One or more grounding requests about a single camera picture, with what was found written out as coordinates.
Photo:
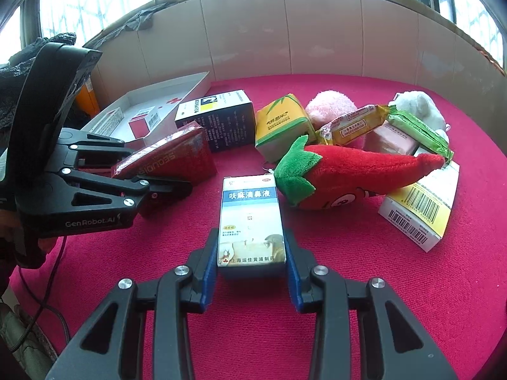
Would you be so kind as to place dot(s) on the dark blue box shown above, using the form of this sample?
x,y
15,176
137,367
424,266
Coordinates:
x,y
229,126

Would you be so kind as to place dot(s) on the blue white medicine box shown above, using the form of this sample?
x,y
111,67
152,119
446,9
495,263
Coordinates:
x,y
251,221

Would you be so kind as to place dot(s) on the yellow tissue pack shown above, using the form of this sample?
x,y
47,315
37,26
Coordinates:
x,y
281,126

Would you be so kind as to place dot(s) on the grey rag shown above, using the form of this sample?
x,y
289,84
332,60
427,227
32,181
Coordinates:
x,y
144,16

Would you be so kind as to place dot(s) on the yellow white medicine box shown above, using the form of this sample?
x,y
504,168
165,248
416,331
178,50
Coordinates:
x,y
420,206

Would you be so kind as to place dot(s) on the white plush rabbit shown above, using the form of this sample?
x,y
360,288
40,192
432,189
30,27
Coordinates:
x,y
420,107

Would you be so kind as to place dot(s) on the orange bottle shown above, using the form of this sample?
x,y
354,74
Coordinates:
x,y
87,101

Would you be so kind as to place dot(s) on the red chili plush toy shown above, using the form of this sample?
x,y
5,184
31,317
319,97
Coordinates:
x,y
356,166

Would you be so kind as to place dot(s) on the yellow snack packet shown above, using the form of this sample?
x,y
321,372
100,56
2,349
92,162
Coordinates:
x,y
352,126

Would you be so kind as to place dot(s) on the red velvet cloth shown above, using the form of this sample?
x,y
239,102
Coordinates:
x,y
356,285

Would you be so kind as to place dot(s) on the olive patterned fabric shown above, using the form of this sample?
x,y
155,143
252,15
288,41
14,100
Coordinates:
x,y
23,336

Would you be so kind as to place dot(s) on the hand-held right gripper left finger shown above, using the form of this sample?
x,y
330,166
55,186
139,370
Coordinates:
x,y
210,281

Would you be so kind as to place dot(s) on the green snack packet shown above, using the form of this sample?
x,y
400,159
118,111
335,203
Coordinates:
x,y
420,134

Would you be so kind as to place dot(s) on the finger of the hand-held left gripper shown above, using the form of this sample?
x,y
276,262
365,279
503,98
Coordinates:
x,y
158,190
99,146

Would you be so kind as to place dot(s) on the small red white box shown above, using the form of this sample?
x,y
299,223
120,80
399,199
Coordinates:
x,y
140,124

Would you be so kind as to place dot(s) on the white cardboard box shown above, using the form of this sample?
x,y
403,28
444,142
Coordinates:
x,y
174,91

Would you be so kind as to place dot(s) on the dark lace cloth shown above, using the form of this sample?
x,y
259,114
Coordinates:
x,y
16,87

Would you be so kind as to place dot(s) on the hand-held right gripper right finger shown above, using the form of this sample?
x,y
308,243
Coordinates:
x,y
294,285

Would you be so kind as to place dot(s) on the pink tissue pack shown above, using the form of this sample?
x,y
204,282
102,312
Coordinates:
x,y
392,140

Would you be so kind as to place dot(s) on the red shiny packet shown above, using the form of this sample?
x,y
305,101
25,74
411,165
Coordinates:
x,y
178,158

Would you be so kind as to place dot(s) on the pink plush toy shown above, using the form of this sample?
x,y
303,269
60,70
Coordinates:
x,y
328,107

